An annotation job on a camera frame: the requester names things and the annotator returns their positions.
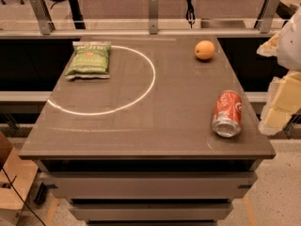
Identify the red soda can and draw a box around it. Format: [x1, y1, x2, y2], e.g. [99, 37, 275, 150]
[212, 90, 242, 137]

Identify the black cable on floor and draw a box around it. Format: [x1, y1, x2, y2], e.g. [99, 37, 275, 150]
[0, 165, 47, 226]

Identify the orange fruit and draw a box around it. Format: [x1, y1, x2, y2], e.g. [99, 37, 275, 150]
[195, 40, 215, 60]

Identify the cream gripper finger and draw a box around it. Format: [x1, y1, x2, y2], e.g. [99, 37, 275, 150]
[259, 72, 301, 136]
[257, 32, 280, 57]

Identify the right metal rail bracket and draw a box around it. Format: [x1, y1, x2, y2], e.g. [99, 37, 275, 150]
[255, 0, 280, 34]

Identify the middle metal rail bracket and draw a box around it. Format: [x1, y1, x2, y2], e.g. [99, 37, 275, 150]
[149, 0, 158, 35]

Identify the cardboard box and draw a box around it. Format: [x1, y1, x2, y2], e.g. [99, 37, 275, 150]
[0, 132, 38, 226]

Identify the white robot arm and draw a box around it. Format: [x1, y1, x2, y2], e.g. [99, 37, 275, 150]
[257, 8, 301, 136]

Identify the grey drawer cabinet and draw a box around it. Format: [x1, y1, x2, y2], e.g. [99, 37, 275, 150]
[40, 171, 257, 226]

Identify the green jalapeno chip bag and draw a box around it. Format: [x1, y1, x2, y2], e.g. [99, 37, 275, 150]
[65, 41, 111, 80]

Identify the left metal rail bracket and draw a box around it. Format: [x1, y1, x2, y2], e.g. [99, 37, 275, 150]
[29, 0, 55, 35]

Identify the metal rail bracket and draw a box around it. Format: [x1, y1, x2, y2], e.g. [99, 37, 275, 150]
[149, 0, 158, 35]
[255, 0, 280, 34]
[29, 0, 55, 35]

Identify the black hanging cable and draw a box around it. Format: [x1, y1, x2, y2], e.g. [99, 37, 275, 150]
[184, 0, 197, 29]

